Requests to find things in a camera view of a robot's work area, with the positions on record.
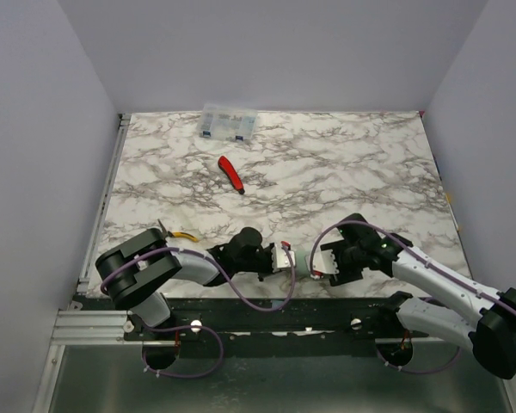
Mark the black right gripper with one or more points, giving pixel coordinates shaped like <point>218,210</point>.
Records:
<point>339,261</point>

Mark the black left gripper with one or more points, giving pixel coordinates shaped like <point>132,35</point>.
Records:
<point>266,261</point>

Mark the mint green umbrella case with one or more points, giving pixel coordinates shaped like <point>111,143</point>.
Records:
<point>302,264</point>

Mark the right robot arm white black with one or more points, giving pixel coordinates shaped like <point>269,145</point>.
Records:
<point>464,312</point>

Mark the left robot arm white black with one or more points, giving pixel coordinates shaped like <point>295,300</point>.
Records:
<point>132,272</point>

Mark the red utility knife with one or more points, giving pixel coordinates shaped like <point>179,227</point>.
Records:
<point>227,168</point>

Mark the clear plastic organizer box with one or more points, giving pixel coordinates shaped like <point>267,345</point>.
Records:
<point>226,123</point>

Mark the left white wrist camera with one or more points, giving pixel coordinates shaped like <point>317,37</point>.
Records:
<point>283,257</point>

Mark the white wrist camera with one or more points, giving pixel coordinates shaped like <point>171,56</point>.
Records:
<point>323,263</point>
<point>283,257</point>

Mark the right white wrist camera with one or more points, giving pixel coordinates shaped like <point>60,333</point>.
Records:
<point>323,263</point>

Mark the yellow handled pliers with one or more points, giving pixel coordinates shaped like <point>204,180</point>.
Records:
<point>176,234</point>

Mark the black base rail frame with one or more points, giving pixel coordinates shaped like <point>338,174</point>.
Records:
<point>303,328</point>

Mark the aluminium frame rail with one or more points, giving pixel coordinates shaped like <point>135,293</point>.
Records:
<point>55,353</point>

